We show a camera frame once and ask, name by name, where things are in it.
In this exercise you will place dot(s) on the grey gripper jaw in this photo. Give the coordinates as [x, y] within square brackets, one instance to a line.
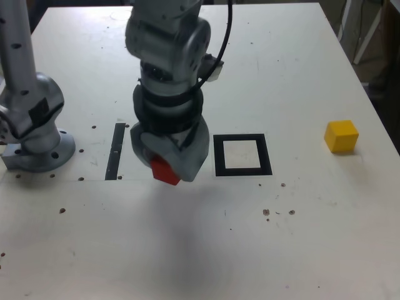
[193, 159]
[137, 143]

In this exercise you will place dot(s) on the red cube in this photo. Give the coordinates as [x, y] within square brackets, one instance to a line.
[164, 173]

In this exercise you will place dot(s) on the yellow cube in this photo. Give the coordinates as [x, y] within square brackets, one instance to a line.
[340, 137]

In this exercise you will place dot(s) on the black tape square outline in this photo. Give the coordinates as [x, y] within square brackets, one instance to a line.
[218, 156]

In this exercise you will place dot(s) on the black tape strip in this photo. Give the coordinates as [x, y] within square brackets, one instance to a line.
[115, 153]

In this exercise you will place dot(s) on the small gripper camera box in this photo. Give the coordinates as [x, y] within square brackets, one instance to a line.
[215, 73]

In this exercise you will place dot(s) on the white upright post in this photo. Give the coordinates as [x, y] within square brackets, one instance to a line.
[343, 22]

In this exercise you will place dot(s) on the white slanted frame leg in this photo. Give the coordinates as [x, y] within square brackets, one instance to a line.
[370, 34]

